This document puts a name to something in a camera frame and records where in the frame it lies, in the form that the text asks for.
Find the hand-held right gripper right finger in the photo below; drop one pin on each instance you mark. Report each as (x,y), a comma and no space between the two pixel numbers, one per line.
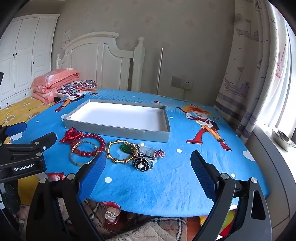
(203,176)

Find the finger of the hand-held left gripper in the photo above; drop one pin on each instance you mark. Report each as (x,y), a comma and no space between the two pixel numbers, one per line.
(16,128)
(44,140)

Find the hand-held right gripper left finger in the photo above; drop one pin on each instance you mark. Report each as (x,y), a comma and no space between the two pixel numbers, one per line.
(93,173)

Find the gold bangle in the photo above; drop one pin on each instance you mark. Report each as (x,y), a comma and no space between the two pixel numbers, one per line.
(73,160)

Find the grey cardboard tray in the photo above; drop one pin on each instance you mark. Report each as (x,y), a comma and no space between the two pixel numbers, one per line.
(115,115)

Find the yellow floral bedsheet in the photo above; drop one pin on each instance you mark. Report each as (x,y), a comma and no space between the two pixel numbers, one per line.
(13,111)

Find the colourful plastic toy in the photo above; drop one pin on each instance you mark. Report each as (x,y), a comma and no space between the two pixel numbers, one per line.
(227,223)

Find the blue cartoon printed tablecloth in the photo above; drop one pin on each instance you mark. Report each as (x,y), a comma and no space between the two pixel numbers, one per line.
(150,180)

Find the clear crystal charm with tassel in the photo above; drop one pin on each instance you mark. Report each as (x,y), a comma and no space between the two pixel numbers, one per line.
(148,151)

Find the folded pink floral quilt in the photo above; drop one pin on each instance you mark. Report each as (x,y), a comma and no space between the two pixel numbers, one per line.
(53,80)

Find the patterned pillow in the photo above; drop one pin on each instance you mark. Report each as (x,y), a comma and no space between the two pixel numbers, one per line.
(76,87)

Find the white wardrobe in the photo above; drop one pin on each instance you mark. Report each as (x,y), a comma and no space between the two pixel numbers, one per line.
(23,58)

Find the plaid blanket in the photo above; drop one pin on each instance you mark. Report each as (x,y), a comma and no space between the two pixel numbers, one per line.
(143,227)

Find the metal bowl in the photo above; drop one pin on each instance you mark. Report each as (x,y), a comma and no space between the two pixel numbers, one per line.
(283,138)

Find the white bed headboard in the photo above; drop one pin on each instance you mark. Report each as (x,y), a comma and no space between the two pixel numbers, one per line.
(97,60)

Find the metal pole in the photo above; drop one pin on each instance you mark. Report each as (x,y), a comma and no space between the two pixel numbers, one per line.
(159,69)

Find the printed curtain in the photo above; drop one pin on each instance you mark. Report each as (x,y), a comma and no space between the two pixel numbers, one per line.
(249,69)

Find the wall socket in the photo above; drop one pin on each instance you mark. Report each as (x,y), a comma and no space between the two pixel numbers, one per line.
(187,84)

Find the wall switch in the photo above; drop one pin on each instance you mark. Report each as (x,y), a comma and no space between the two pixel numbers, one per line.
(176,81)

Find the paper wall notice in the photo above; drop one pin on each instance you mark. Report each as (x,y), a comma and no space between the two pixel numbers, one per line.
(67,37)

